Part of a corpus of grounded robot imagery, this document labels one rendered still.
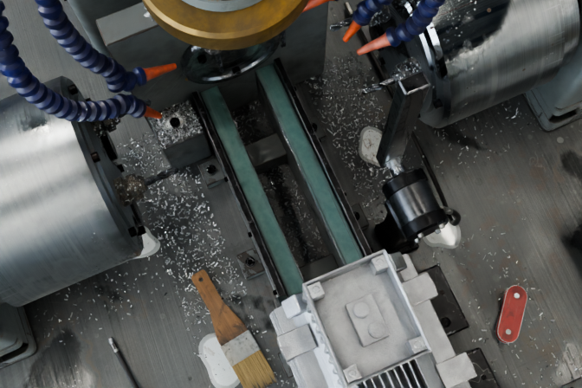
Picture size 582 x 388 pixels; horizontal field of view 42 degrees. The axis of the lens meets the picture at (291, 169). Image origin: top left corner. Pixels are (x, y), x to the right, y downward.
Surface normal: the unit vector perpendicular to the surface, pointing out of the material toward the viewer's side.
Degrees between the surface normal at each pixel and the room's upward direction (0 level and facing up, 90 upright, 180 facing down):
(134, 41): 90
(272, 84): 0
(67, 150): 6
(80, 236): 54
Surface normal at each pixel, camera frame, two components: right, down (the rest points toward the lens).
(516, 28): 0.24, 0.33
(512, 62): 0.33, 0.58
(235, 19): -0.01, -0.29
